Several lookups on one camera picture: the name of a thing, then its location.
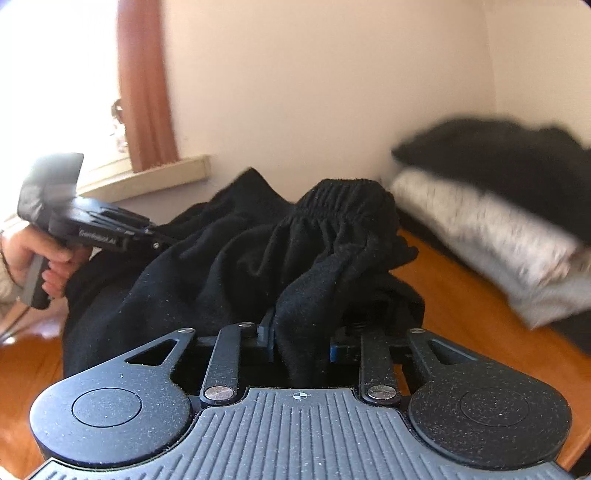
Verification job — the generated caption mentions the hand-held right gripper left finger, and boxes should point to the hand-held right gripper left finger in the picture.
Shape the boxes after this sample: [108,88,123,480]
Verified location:
[124,308,280,408]

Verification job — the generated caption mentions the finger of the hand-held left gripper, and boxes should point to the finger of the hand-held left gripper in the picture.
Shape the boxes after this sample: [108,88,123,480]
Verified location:
[128,230,180,253]
[90,200,158,232]

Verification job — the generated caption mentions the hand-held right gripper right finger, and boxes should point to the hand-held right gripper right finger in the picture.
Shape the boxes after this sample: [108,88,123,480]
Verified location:
[329,322,477,409]

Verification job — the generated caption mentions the black pants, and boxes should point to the black pants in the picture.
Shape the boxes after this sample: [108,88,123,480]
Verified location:
[62,167,426,388]

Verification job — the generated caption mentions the person's left forearm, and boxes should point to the person's left forearm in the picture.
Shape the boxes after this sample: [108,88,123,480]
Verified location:
[0,222,21,305]

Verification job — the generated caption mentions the person's left hand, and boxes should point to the person's left hand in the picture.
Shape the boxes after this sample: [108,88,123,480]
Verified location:
[0,225,94,300]

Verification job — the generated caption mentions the stone window sill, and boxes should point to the stone window sill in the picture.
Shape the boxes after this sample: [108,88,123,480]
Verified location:
[76,154,212,204]

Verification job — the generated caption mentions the wooden window trim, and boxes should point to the wooden window trim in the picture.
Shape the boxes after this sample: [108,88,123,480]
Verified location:
[115,0,180,172]

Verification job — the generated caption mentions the white window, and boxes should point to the white window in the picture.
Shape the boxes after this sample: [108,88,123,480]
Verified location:
[0,0,134,176]

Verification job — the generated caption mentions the white folded garment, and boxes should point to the white folded garment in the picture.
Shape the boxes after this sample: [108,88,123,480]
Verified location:
[390,168,591,289]

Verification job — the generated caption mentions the grey folded garment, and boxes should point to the grey folded garment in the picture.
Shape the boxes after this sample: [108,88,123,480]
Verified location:
[505,272,591,330]

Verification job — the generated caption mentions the clear plastic cord holder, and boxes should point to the clear plastic cord holder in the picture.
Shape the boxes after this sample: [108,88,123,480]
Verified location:
[110,98,129,153]

